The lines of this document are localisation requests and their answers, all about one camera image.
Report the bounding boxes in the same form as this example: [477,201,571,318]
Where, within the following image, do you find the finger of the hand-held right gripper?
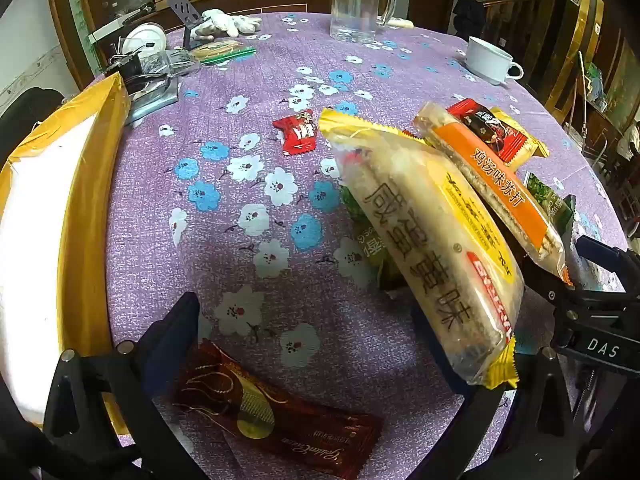
[492,210,572,307]
[575,235,640,292]

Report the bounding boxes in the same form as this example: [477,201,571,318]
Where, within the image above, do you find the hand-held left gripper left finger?
[42,291,211,480]

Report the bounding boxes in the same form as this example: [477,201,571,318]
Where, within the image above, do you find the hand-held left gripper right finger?
[411,302,598,480]

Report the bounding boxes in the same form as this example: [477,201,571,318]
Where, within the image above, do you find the orange cracker packet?
[413,101,573,286]

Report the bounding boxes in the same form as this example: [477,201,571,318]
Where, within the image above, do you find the large yellow cracker packet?
[318,108,526,390]

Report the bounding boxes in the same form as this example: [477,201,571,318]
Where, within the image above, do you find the yellow chip packet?
[487,107,550,168]

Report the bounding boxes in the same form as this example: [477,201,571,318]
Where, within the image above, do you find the brown chocolate wafer packet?
[172,340,383,480]

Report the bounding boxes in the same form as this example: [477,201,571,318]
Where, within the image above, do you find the large yellow snack bag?
[0,71,132,441]

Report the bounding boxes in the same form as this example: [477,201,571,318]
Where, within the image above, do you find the green snack packet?
[342,185,401,291]
[522,172,577,232]

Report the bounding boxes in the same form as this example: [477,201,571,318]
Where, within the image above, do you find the red black snack packet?
[446,99,523,166]

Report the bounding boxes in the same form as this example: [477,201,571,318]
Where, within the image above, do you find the small red candy packet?
[272,110,319,156]

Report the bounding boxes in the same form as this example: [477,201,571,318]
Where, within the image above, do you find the white cup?
[465,36,524,86]

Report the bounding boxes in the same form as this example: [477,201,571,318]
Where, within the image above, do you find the purple floral tablecloth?
[107,12,631,480]

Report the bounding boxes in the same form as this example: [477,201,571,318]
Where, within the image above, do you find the wooden stair railing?
[484,0,543,61]

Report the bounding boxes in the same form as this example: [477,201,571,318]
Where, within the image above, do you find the black chair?
[0,87,66,161]

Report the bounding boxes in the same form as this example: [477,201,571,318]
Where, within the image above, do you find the green cracker packet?
[191,40,257,65]

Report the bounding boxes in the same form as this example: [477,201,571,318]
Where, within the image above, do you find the white round container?
[121,22,167,58]

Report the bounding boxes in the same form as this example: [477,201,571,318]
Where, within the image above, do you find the white gloves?
[190,8,262,41]

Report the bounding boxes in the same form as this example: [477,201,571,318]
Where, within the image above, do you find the grey metal phone stand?
[168,0,206,51]

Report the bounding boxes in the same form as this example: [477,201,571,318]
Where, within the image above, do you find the glass mug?
[329,0,397,45]

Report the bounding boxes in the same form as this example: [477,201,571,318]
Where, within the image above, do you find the dark coat on post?
[452,0,487,38]

